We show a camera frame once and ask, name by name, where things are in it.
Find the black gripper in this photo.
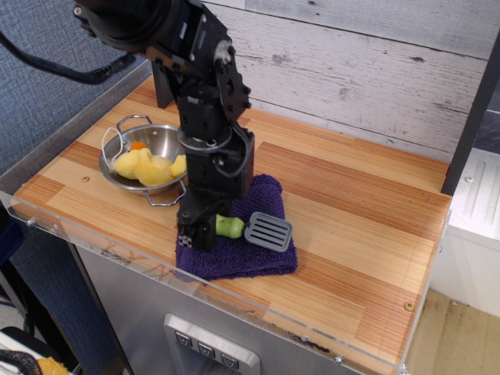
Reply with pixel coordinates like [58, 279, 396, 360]
[177, 191, 231, 250]

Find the green and grey spatula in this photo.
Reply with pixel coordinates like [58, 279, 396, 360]
[216, 212, 293, 253]

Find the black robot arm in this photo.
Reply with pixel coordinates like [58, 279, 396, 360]
[76, 1, 255, 251]

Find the purple folded cloth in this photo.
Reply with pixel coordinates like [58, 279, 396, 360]
[176, 174, 298, 280]

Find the yellow plush duck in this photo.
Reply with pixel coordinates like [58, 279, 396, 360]
[112, 141, 187, 188]

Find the steel button control panel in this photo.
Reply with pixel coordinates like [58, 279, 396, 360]
[163, 313, 261, 374]

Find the clear acrylic table guard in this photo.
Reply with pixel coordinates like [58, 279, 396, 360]
[2, 186, 451, 374]

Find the white side cabinet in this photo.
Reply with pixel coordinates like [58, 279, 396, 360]
[430, 148, 499, 316]

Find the steel bowl with handles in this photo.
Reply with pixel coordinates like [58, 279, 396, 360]
[99, 115, 187, 207]

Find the black left frame post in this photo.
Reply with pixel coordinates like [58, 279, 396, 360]
[152, 62, 174, 109]

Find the black frame post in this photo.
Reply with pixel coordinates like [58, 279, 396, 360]
[152, 62, 174, 109]
[441, 34, 499, 196]

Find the black braided cable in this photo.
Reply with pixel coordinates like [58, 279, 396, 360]
[0, 29, 136, 85]

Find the black right frame post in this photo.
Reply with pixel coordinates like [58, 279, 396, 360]
[441, 34, 499, 196]

